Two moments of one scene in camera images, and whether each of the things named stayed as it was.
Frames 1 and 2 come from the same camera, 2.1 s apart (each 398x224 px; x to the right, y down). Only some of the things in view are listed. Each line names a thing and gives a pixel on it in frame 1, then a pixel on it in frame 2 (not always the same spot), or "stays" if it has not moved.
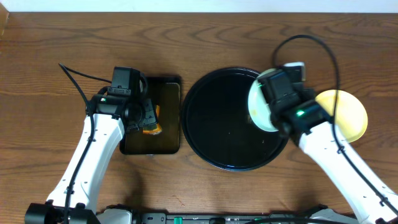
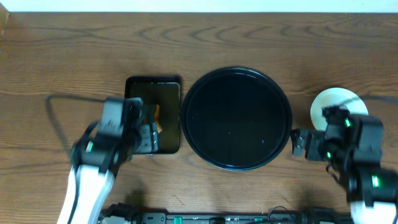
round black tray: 218,129 stays
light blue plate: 259,108 -> 332,96
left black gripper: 149,112 -> 149,137
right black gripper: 308,94 -> 316,136
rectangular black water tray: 165,91 stays
